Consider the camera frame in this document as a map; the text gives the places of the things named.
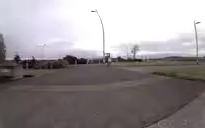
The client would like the grey asphalt road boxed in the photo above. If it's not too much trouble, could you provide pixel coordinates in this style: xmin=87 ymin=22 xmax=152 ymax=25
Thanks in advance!
xmin=0 ymin=63 xmax=205 ymax=128

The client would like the pale paved path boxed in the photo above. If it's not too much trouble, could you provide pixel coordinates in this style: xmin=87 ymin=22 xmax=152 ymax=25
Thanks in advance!
xmin=144 ymin=93 xmax=205 ymax=128

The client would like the roofed grey kiosk box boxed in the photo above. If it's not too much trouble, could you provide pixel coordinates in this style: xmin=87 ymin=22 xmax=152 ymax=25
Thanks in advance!
xmin=104 ymin=52 xmax=112 ymax=65

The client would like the small dark tree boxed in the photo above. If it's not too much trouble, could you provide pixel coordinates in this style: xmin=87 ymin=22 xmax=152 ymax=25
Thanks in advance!
xmin=13 ymin=53 xmax=22 ymax=64

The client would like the bare tree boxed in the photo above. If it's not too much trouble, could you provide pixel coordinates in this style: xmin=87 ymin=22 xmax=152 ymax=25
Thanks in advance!
xmin=130 ymin=44 xmax=141 ymax=61

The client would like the curved street lamp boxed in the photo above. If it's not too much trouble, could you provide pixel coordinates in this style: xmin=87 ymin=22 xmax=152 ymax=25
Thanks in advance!
xmin=90 ymin=9 xmax=107 ymax=65

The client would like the clump of dry bushes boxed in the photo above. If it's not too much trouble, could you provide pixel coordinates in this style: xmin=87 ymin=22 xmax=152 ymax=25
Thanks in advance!
xmin=21 ymin=57 xmax=68 ymax=70

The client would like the dark hedge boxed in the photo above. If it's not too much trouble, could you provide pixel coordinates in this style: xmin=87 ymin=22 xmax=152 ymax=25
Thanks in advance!
xmin=62 ymin=54 xmax=89 ymax=65

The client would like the green grass field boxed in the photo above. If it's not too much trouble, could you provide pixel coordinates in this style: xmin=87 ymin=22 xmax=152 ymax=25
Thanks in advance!
xmin=116 ymin=59 xmax=205 ymax=84

